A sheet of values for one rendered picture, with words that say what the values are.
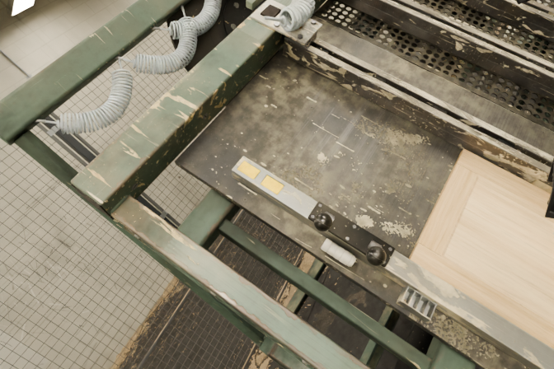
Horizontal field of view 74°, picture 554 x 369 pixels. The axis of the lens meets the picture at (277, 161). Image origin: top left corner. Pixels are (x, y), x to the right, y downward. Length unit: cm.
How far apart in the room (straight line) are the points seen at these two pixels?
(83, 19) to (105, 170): 547
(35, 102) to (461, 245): 123
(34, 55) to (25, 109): 458
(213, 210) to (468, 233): 62
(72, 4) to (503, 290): 612
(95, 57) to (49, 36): 469
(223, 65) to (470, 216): 74
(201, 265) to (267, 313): 17
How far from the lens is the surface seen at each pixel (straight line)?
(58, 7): 631
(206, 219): 94
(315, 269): 198
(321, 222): 74
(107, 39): 139
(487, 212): 105
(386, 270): 88
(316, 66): 114
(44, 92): 132
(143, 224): 88
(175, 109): 95
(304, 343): 80
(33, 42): 597
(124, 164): 90
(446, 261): 95
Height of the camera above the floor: 191
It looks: 19 degrees down
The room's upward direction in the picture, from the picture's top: 43 degrees counter-clockwise
